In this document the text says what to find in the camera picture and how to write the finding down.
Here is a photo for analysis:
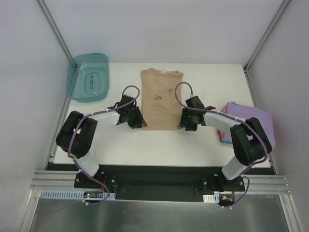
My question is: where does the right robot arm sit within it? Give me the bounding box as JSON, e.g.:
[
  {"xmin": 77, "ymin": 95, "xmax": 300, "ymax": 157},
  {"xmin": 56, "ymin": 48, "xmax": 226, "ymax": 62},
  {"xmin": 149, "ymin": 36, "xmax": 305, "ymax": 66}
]
[{"xmin": 179, "ymin": 96, "xmax": 272, "ymax": 191}]

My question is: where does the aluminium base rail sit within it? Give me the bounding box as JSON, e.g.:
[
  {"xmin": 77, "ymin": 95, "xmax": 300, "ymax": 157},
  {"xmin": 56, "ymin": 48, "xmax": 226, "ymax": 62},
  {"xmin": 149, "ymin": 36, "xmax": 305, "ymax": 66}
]
[{"xmin": 30, "ymin": 171, "xmax": 292, "ymax": 195}]

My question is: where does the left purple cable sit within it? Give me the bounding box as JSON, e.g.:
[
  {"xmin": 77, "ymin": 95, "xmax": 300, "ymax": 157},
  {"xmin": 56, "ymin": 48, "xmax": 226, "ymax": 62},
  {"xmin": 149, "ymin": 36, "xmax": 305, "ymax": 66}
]
[{"xmin": 67, "ymin": 86, "xmax": 141, "ymax": 206}]

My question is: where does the purple folded t shirt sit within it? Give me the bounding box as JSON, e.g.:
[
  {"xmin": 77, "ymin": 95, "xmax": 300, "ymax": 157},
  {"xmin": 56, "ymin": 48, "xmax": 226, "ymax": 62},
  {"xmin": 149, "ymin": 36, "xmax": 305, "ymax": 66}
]
[{"xmin": 221, "ymin": 101, "xmax": 276, "ymax": 147}]

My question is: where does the right white cable duct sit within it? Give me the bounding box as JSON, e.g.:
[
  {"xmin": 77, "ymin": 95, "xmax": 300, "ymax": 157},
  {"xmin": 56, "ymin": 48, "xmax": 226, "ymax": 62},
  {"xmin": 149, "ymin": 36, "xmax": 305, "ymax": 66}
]
[{"xmin": 203, "ymin": 193, "xmax": 220, "ymax": 203}]

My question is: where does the left aluminium frame post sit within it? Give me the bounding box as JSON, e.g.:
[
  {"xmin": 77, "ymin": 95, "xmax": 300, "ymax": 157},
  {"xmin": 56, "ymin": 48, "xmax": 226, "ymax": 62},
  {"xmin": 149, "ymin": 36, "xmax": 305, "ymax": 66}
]
[{"xmin": 36, "ymin": 0, "xmax": 72, "ymax": 61}]

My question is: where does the pink folded t shirt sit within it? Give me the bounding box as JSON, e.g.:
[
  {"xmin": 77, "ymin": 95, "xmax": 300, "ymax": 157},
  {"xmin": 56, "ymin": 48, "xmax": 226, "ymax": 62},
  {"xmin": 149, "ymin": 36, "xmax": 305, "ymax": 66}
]
[{"xmin": 218, "ymin": 104, "xmax": 232, "ymax": 142}]

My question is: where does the beige t shirt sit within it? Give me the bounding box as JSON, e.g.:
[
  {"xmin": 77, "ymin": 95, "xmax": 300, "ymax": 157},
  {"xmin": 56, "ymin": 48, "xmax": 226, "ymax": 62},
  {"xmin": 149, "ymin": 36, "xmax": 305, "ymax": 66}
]
[{"xmin": 140, "ymin": 68, "xmax": 183, "ymax": 131}]

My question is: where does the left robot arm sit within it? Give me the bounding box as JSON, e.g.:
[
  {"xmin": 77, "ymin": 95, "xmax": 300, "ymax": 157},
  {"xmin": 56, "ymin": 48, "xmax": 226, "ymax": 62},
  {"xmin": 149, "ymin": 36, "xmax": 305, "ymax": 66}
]
[{"xmin": 56, "ymin": 94, "xmax": 146, "ymax": 188}]

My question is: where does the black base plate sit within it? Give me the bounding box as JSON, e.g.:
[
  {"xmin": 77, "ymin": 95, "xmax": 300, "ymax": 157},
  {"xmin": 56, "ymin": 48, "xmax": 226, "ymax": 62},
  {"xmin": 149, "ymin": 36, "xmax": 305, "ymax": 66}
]
[{"xmin": 47, "ymin": 163, "xmax": 249, "ymax": 201}]

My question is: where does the aluminium frame post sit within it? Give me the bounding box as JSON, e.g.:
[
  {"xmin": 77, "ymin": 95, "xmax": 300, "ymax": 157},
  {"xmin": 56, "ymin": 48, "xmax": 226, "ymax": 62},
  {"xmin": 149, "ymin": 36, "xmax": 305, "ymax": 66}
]
[
  {"xmin": 243, "ymin": 0, "xmax": 292, "ymax": 73},
  {"xmin": 36, "ymin": 0, "xmax": 72, "ymax": 61}
]

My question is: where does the left white cable duct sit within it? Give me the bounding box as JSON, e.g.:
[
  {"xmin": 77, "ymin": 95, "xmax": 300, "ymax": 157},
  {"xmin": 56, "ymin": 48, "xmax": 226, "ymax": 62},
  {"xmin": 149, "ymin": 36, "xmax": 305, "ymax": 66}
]
[{"xmin": 40, "ymin": 190, "xmax": 116, "ymax": 201}]

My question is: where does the right aluminium frame post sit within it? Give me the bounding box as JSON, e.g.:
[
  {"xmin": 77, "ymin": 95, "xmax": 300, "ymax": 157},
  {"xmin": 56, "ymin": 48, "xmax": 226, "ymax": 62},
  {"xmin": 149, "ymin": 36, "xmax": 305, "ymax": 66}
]
[{"xmin": 243, "ymin": 0, "xmax": 292, "ymax": 73}]

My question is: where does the white cable duct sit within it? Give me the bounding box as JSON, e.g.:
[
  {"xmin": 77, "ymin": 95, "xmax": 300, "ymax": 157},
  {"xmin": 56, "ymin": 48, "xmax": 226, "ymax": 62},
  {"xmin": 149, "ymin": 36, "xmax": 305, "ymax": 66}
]
[
  {"xmin": 203, "ymin": 193, "xmax": 220, "ymax": 203},
  {"xmin": 40, "ymin": 190, "xmax": 116, "ymax": 201}
]

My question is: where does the teal folded t shirt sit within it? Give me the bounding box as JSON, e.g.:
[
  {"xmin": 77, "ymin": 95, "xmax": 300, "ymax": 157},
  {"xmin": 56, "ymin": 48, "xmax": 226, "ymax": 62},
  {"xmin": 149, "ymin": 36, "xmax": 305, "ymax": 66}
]
[{"xmin": 220, "ymin": 141, "xmax": 233, "ymax": 145}]

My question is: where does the teal plastic basin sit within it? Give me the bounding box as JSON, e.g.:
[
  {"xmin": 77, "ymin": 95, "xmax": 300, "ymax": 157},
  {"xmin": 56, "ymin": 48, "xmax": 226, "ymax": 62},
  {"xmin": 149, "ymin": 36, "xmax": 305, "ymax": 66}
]
[{"xmin": 66, "ymin": 53, "xmax": 110, "ymax": 103}]

